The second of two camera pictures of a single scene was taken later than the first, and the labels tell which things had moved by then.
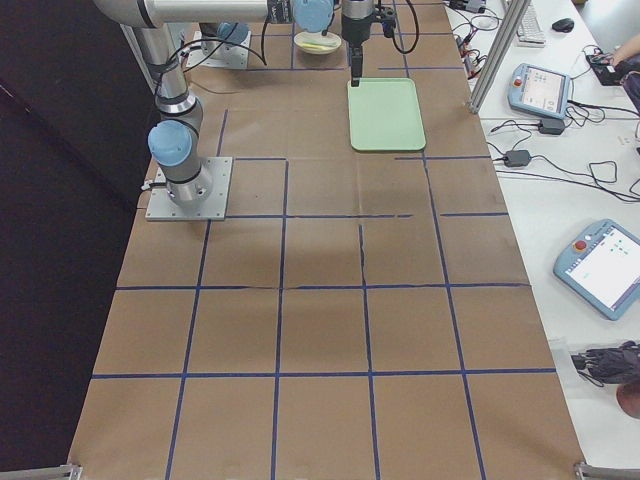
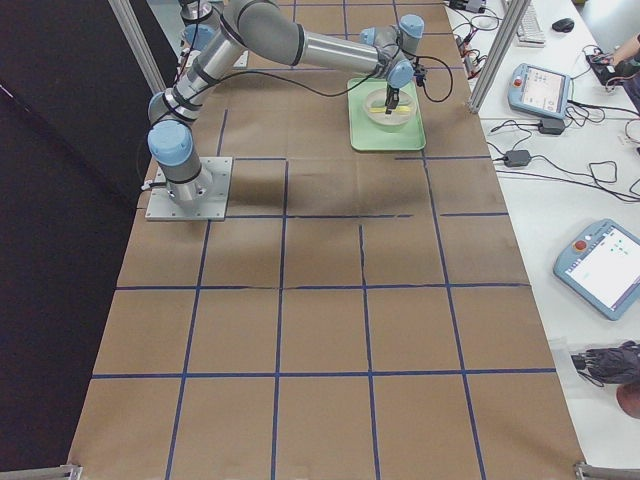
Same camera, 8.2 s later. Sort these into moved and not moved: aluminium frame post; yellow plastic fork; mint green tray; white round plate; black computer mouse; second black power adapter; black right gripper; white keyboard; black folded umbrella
Moved: black right gripper; white round plate; yellow plastic fork
Not moved: mint green tray; black computer mouse; white keyboard; aluminium frame post; black folded umbrella; second black power adapter
